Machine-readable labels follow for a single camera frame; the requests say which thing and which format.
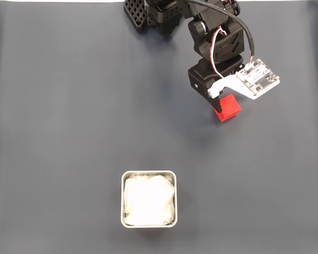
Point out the white crumpled tissue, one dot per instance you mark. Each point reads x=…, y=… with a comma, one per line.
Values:
x=148, y=201

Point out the dark table mat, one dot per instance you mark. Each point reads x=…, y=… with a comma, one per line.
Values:
x=55, y=132

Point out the white camera board mount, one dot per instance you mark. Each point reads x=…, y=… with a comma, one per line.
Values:
x=257, y=79

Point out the red cube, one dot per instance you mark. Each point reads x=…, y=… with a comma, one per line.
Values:
x=230, y=107

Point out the square metal box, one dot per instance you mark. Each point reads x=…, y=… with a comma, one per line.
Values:
x=122, y=201

